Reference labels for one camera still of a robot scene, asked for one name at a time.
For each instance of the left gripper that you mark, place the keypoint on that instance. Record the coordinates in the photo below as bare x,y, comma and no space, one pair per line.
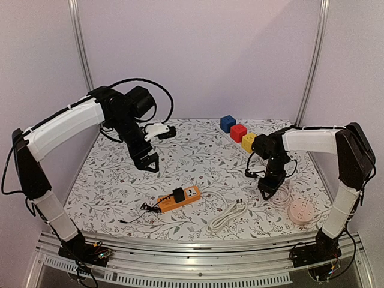
141,164

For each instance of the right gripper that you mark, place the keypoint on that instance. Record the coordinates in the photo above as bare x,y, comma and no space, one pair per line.
270,182

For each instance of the pink round power socket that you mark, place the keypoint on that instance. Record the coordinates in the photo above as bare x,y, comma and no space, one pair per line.
301,212

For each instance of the black power adapter with cable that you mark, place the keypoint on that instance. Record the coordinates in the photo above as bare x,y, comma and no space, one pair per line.
177,195

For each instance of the orange power strip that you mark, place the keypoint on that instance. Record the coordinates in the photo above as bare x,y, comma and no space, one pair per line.
192,194

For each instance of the yellow cube socket adapter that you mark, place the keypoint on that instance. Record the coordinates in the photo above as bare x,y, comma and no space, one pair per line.
247,141

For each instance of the red cube socket adapter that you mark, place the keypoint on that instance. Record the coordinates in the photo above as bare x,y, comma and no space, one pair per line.
237,132

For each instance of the blue cube socket adapter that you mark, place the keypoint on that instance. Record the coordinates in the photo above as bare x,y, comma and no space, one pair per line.
226,123

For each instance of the white multicolour power strip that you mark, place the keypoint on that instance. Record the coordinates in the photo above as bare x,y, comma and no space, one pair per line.
234,144

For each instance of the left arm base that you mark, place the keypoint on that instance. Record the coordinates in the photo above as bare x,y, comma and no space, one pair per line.
77,249

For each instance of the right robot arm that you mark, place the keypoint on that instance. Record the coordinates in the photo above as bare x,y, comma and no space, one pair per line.
355,165

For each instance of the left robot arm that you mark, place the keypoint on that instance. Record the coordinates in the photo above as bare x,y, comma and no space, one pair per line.
102,107

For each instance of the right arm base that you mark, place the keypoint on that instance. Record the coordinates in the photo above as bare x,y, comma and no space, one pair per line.
325,249

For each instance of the floral table mat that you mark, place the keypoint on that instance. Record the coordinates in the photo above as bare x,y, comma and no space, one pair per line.
109,188

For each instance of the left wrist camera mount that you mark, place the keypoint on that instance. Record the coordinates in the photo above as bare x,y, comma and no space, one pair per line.
159,130

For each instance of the front aluminium rail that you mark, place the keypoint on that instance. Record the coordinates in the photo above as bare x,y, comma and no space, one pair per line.
136,262

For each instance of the left aluminium frame post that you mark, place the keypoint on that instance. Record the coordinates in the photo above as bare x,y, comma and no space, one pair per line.
80,44

